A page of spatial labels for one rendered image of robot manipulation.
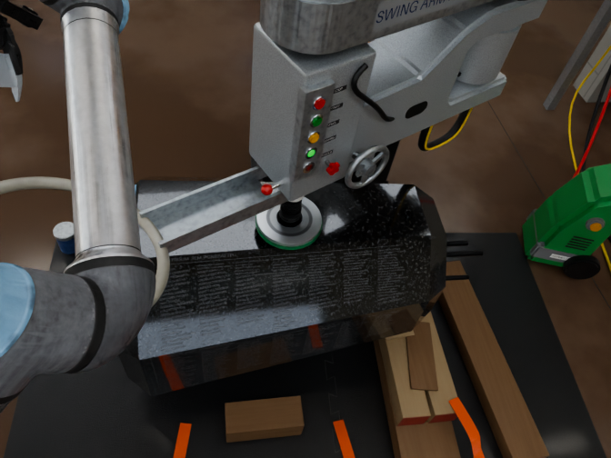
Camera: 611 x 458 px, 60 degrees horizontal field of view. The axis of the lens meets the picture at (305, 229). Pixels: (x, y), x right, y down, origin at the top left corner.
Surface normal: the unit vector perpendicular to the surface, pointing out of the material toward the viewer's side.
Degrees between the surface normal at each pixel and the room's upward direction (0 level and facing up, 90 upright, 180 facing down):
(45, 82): 0
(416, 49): 40
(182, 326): 45
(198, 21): 0
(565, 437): 0
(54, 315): 52
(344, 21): 90
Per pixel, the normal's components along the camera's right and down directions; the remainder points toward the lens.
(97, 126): 0.28, -0.41
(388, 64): 0.05, -0.57
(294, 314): 0.20, 0.14
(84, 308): 0.83, -0.36
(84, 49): 0.00, -0.37
